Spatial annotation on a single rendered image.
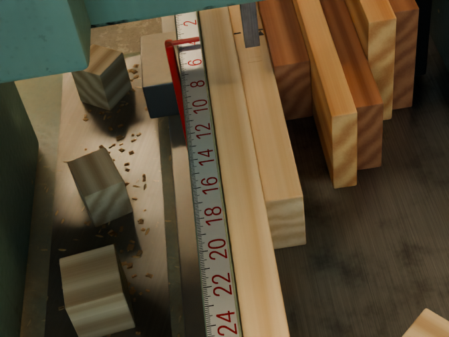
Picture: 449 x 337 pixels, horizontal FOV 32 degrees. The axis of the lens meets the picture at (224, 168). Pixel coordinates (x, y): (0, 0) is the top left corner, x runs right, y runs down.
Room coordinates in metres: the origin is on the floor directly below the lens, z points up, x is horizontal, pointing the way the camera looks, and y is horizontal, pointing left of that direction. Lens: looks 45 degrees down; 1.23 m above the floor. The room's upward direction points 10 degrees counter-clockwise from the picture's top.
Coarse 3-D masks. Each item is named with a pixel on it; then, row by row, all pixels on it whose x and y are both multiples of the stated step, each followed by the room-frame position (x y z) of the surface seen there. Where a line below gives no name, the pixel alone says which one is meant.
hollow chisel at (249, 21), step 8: (240, 8) 0.38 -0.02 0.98; (248, 8) 0.37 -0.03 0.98; (256, 8) 0.37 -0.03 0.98; (248, 16) 0.37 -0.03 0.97; (256, 16) 0.37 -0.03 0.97; (248, 24) 0.37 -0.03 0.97; (256, 24) 0.37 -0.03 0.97; (248, 32) 0.37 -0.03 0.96; (256, 32) 0.37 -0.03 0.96; (248, 40) 0.37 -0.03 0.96; (256, 40) 0.37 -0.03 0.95
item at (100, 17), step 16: (96, 0) 0.35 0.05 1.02; (112, 0) 0.35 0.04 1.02; (128, 0) 0.35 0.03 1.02; (144, 0) 0.35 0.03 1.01; (160, 0) 0.35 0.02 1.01; (176, 0) 0.34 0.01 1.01; (192, 0) 0.34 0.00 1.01; (208, 0) 0.34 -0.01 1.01; (224, 0) 0.34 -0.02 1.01; (240, 0) 0.34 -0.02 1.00; (256, 0) 0.34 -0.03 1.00; (96, 16) 0.35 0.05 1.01; (112, 16) 0.35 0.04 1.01; (128, 16) 0.35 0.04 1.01; (144, 16) 0.35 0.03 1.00; (160, 16) 0.35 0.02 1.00
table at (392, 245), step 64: (384, 128) 0.34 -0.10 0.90; (448, 128) 0.33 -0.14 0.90; (320, 192) 0.29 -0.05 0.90; (384, 192) 0.29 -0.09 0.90; (448, 192) 0.28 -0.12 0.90; (320, 256) 0.25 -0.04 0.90; (384, 256) 0.24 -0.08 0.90; (448, 256) 0.24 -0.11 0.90; (320, 320) 0.21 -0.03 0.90; (384, 320) 0.20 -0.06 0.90; (448, 320) 0.20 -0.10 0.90
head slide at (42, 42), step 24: (0, 0) 0.31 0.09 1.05; (24, 0) 0.31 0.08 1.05; (48, 0) 0.31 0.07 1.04; (72, 0) 0.32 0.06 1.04; (0, 24) 0.31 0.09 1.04; (24, 24) 0.31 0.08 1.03; (48, 24) 0.31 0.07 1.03; (72, 24) 0.31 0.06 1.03; (0, 48) 0.31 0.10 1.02; (24, 48) 0.31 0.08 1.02; (48, 48) 0.31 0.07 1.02; (72, 48) 0.31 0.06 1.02; (0, 72) 0.31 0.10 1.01; (24, 72) 0.31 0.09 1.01; (48, 72) 0.31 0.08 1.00
